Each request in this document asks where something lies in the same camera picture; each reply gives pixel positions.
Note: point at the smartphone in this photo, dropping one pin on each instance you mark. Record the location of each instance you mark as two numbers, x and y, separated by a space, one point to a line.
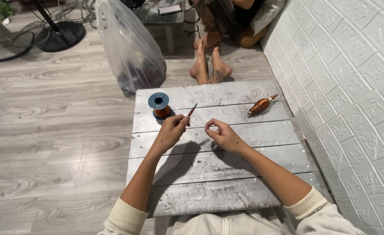
169 9

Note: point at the green potted plant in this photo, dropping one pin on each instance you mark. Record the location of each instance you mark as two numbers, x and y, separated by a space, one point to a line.
1 11

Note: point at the thin brown stick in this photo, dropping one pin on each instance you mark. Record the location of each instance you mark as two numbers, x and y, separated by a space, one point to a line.
192 110

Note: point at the black fan stand base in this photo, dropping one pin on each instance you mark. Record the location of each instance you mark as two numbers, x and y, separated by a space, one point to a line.
63 36

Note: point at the grey fan stand base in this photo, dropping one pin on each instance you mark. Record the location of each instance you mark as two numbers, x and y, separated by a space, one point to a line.
10 47

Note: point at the grey patterned cushion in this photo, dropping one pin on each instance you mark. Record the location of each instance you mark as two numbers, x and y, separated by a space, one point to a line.
266 14

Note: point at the person's right hand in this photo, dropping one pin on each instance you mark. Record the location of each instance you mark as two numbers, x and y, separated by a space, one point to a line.
227 138

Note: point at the person's right foot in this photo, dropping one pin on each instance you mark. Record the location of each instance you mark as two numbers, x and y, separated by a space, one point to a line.
219 67

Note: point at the person's cream sweatshirt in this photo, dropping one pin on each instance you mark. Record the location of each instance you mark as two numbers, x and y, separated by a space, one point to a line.
231 223

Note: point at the person's left hand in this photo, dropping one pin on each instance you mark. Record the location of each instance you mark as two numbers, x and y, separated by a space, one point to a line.
169 133

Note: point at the clear plastic bag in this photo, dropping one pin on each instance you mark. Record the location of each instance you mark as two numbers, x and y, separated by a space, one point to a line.
130 49

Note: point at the person's left foot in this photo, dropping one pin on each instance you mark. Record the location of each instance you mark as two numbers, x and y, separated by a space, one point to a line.
201 65

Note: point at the small glass top table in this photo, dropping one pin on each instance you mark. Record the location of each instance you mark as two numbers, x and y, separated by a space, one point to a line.
161 19

